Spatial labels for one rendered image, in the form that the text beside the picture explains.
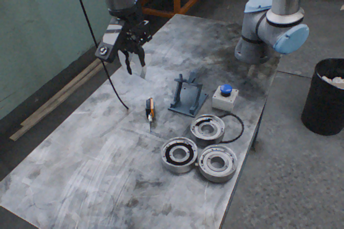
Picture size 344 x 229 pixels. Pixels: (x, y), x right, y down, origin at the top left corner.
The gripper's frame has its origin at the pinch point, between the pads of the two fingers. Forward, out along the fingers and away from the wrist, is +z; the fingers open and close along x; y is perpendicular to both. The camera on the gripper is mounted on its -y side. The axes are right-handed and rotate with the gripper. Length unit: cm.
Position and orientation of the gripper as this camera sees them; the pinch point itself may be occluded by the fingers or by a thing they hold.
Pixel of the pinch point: (134, 74)
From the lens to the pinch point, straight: 81.5
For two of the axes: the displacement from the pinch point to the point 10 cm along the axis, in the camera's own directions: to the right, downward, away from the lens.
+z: 1.3, 6.9, 7.1
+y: 5.2, -6.6, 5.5
